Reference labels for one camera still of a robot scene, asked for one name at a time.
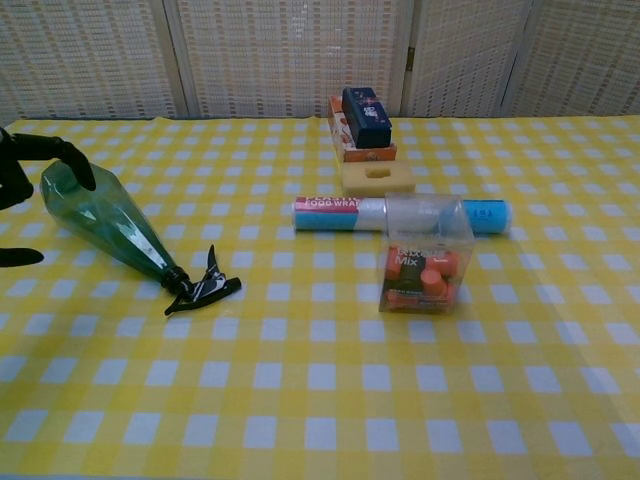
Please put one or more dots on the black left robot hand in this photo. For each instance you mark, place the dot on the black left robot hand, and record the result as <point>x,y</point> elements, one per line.
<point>40,147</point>

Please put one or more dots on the green spray bottle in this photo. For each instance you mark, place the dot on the green spray bottle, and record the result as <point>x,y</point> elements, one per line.
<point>107,220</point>

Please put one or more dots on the woven folding screen panel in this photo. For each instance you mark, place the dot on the woven folding screen panel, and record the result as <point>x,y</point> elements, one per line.
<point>85,55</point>
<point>580,55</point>
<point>460,55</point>
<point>295,55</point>

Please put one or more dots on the plastic food wrap roll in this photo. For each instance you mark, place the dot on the plastic food wrap roll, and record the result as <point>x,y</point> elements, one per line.
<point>330,215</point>

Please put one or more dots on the orange printed cardboard box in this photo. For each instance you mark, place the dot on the orange printed cardboard box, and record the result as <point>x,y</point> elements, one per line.
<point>342,132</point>

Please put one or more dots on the dark blue printed box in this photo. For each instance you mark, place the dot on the dark blue printed box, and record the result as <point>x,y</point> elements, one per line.
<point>367,117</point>

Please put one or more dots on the yellow sponge with hole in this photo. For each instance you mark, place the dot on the yellow sponge with hole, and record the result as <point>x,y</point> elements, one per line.
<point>380,181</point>

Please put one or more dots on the yellow white checkered tablecloth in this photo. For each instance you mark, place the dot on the yellow white checkered tablecloth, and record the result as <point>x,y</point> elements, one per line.
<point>320,380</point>

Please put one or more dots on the metal screen hinge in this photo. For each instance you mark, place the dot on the metal screen hinge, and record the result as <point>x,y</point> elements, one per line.
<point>411,58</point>

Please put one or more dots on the clear box of orange pieces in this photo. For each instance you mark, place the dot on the clear box of orange pieces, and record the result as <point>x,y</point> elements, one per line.
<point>425,260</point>

